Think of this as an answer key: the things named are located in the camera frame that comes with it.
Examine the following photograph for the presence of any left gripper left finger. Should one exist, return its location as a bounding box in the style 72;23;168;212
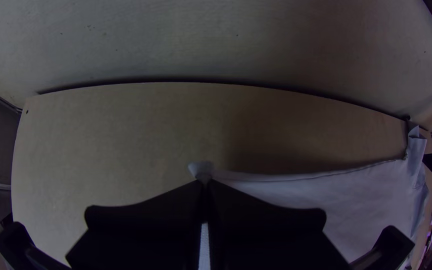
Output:
65;180;204;270

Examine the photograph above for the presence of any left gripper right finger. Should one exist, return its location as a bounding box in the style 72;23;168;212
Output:
205;179;353;270

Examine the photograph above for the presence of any grey t-shirt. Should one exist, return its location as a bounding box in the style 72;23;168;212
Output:
187;125;432;270

